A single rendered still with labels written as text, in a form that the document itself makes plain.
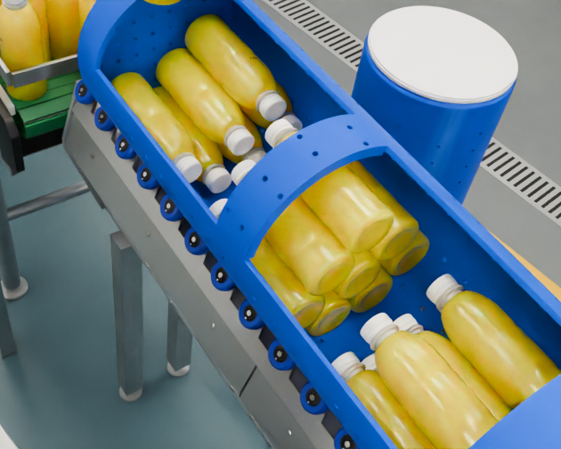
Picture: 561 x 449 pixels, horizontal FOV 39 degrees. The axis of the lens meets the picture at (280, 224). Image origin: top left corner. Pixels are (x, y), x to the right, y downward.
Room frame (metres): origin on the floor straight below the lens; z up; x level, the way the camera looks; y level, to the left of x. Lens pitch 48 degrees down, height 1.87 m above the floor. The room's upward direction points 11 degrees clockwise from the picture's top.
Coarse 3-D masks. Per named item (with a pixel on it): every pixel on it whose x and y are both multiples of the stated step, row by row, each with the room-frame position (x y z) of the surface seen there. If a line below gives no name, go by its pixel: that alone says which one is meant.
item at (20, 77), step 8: (72, 56) 1.08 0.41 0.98; (40, 64) 1.05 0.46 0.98; (48, 64) 1.05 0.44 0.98; (56, 64) 1.06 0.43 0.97; (64, 64) 1.07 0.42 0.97; (72, 64) 1.08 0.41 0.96; (16, 72) 1.02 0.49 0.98; (24, 72) 1.02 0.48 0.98; (32, 72) 1.03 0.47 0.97; (40, 72) 1.04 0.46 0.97; (48, 72) 1.05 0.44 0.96; (56, 72) 1.06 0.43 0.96; (64, 72) 1.07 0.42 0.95; (16, 80) 1.01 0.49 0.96; (24, 80) 1.02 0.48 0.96; (32, 80) 1.03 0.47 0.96; (40, 80) 1.04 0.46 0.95
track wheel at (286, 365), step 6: (276, 342) 0.59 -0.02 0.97; (270, 348) 0.58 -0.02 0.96; (276, 348) 0.58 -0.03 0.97; (282, 348) 0.58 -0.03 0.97; (270, 354) 0.58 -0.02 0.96; (276, 354) 0.58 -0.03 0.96; (282, 354) 0.58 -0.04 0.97; (288, 354) 0.57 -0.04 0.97; (270, 360) 0.57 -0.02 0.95; (276, 360) 0.57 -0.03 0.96; (282, 360) 0.57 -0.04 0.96; (288, 360) 0.57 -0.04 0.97; (276, 366) 0.56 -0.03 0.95; (282, 366) 0.56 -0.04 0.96; (288, 366) 0.56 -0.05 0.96; (294, 366) 0.57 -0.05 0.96
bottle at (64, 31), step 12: (48, 0) 1.16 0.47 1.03; (60, 0) 1.15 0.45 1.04; (72, 0) 1.16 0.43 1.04; (48, 12) 1.16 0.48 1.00; (60, 12) 1.15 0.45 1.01; (72, 12) 1.16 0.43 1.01; (48, 24) 1.16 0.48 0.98; (60, 24) 1.15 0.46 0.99; (72, 24) 1.16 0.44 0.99; (60, 36) 1.15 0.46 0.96; (72, 36) 1.16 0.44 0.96; (60, 48) 1.15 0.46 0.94; (72, 48) 1.16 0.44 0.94
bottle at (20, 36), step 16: (0, 16) 1.05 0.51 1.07; (16, 16) 1.04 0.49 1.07; (32, 16) 1.06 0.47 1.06; (0, 32) 1.04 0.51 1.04; (16, 32) 1.03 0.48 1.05; (32, 32) 1.05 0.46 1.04; (0, 48) 1.04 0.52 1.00; (16, 48) 1.03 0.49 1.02; (32, 48) 1.05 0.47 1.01; (16, 64) 1.03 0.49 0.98; (32, 64) 1.04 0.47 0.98; (16, 96) 1.03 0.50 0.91; (32, 96) 1.04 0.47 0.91
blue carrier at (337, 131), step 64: (128, 0) 0.95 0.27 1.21; (192, 0) 1.07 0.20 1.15; (128, 64) 0.99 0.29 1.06; (128, 128) 0.82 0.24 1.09; (320, 128) 0.73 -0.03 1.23; (192, 192) 0.70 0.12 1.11; (256, 192) 0.65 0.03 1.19; (448, 192) 0.70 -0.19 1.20; (448, 256) 0.72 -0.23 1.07; (512, 256) 0.62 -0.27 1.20; (320, 384) 0.48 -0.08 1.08; (384, 448) 0.40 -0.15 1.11; (512, 448) 0.37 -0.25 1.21
